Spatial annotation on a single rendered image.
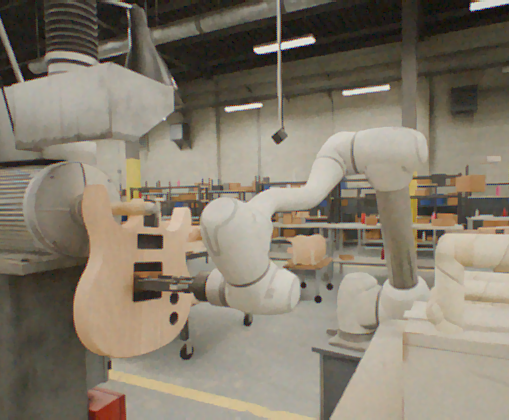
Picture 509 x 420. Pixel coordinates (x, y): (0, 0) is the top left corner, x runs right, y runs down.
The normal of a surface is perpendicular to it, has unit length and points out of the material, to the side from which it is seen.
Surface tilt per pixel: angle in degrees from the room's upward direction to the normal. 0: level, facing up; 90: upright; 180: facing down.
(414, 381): 90
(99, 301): 87
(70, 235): 96
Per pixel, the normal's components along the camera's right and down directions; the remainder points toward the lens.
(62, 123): -0.40, 0.05
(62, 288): 0.92, 0.01
